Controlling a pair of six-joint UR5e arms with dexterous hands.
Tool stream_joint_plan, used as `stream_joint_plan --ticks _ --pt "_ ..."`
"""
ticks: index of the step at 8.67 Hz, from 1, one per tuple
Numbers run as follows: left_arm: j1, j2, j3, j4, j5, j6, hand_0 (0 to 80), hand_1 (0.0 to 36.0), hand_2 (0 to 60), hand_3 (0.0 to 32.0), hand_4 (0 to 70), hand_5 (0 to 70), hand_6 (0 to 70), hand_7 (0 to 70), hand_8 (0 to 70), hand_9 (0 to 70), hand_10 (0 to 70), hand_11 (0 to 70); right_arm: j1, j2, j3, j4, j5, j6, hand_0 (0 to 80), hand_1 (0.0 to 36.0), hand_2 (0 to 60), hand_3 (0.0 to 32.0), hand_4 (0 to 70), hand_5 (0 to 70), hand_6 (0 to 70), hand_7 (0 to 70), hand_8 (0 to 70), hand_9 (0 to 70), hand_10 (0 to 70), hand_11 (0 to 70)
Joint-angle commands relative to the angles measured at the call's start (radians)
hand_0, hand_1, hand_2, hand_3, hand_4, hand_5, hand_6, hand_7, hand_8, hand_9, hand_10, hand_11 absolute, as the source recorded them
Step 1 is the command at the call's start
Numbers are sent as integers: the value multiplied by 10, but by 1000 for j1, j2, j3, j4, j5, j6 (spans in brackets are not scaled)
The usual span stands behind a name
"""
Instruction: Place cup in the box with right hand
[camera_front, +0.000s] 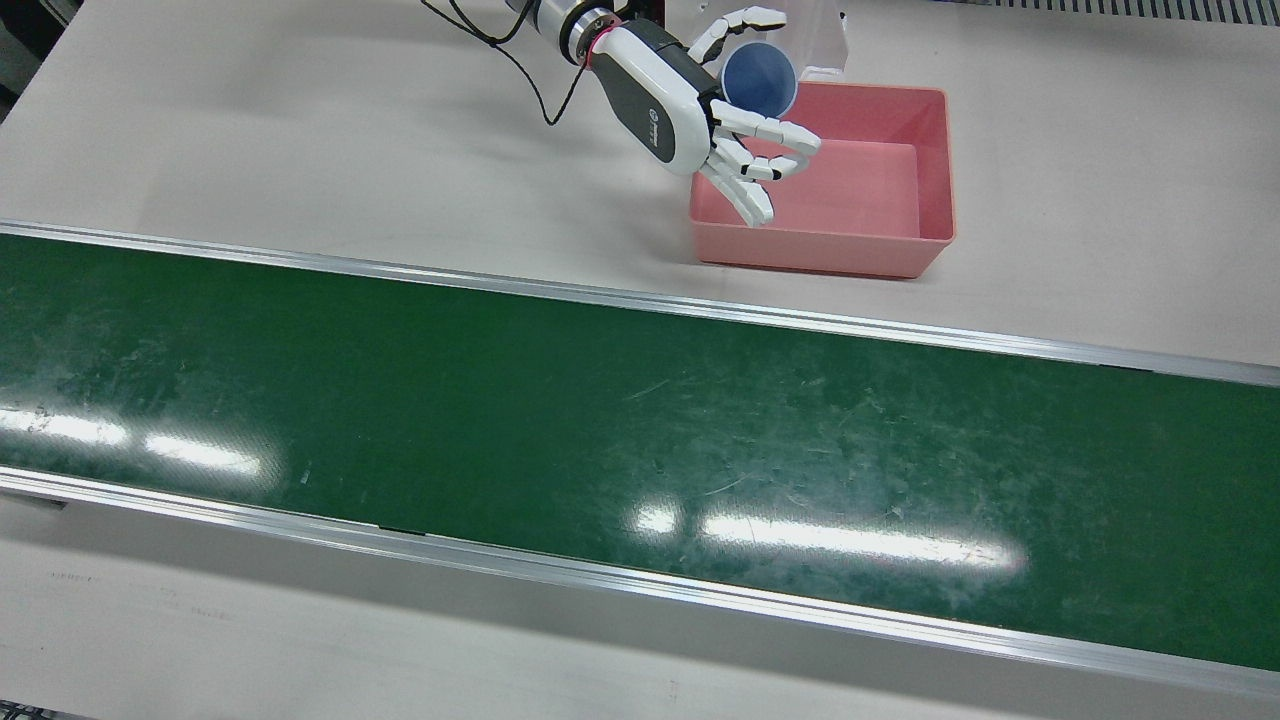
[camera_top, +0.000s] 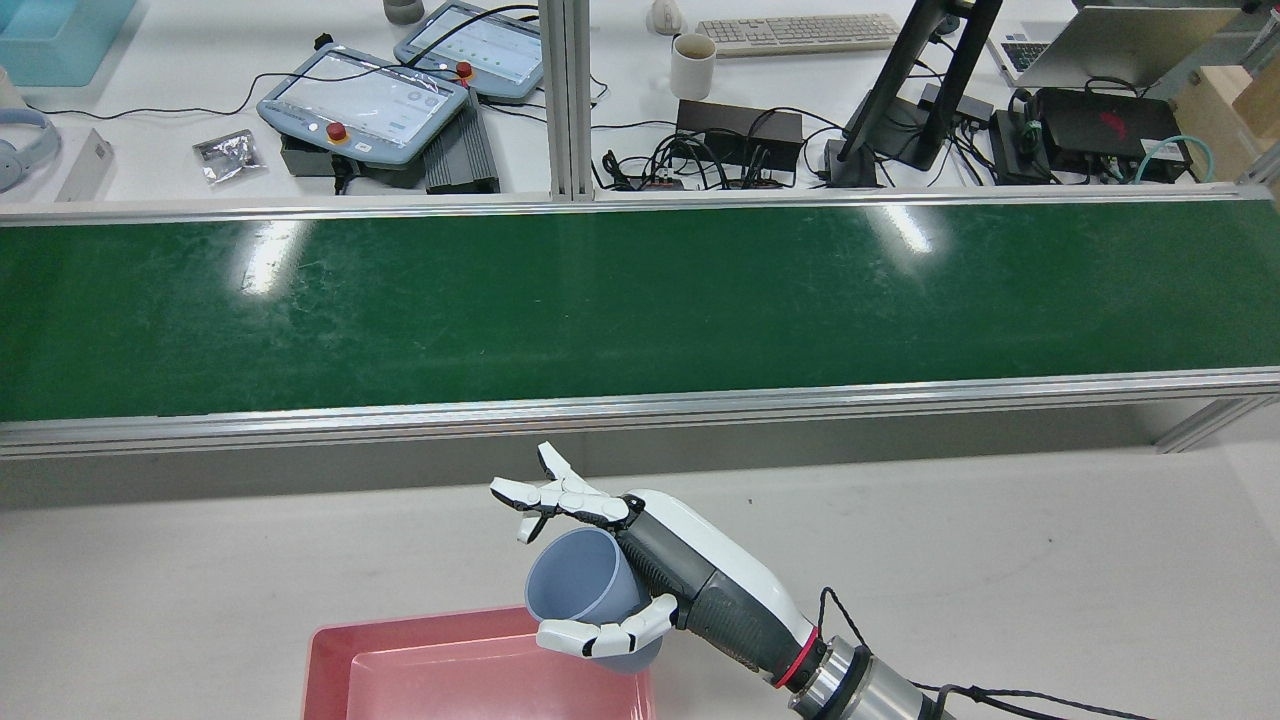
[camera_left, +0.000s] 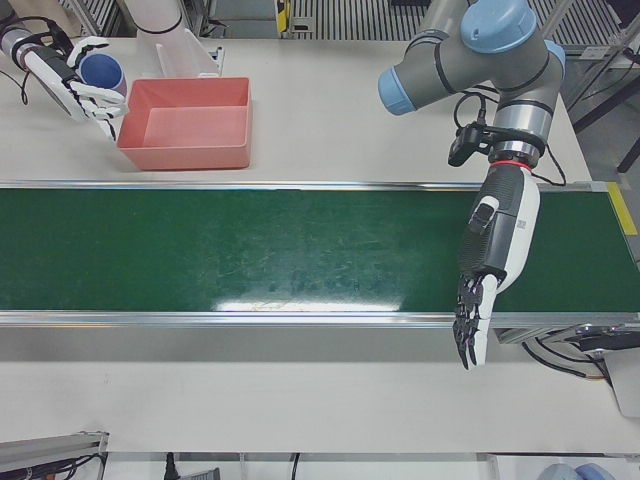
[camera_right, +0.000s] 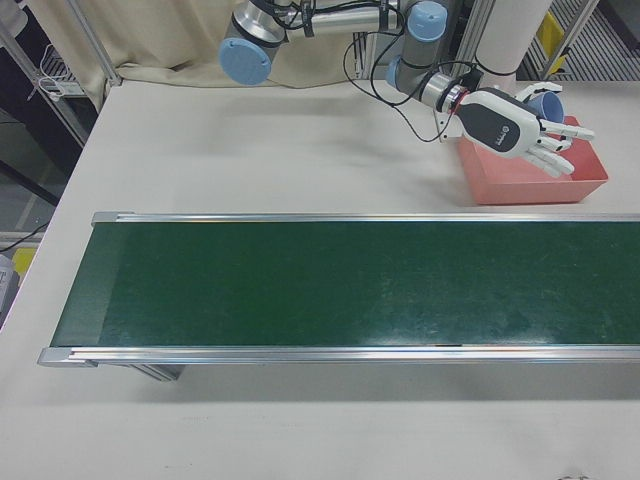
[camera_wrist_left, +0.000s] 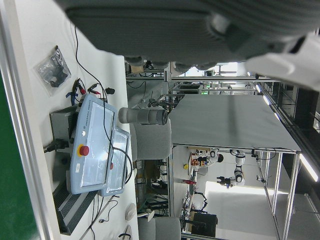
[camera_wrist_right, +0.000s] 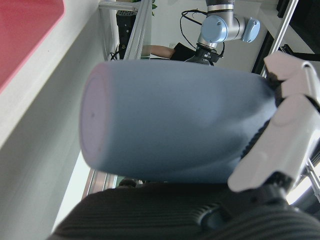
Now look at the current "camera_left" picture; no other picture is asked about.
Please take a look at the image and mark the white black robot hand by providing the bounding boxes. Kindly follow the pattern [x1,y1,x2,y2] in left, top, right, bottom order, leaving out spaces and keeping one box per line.
[23,35,129,141]
[452,162,543,372]

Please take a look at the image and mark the blue plastic cup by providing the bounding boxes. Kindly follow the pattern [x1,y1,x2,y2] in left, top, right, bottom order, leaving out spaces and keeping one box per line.
[79,52,129,99]

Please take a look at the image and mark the pink plastic box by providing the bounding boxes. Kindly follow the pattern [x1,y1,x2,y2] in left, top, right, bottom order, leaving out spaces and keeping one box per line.
[116,76,255,172]

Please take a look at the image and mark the black conveyor control box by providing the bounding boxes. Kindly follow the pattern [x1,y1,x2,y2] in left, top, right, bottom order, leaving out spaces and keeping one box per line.
[574,324,640,357]

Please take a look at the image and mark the grey flat device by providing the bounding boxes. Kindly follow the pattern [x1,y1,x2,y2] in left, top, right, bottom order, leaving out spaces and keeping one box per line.
[602,349,640,419]

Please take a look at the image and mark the yellow black safety marker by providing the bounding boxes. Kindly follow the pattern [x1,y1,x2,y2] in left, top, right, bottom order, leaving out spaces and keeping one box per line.
[273,0,296,37]

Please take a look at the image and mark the green conveyor belt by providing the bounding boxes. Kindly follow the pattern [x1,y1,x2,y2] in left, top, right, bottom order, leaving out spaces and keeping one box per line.
[0,179,640,346]

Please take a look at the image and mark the aluminium extrusion beam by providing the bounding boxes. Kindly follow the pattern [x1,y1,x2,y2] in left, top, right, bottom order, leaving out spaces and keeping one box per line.
[0,429,110,480]

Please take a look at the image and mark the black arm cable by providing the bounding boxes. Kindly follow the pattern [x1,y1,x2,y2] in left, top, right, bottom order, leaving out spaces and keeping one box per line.
[0,16,64,107]
[452,85,569,188]

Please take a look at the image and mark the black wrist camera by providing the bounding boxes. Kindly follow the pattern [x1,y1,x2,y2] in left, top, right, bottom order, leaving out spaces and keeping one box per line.
[48,25,74,55]
[447,122,494,168]

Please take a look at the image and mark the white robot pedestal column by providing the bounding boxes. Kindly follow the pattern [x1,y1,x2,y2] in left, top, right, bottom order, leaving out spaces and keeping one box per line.
[119,0,225,80]

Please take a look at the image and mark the grey cable under conveyor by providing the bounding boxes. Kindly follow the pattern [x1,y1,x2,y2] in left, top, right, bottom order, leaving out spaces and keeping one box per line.
[522,337,609,381]

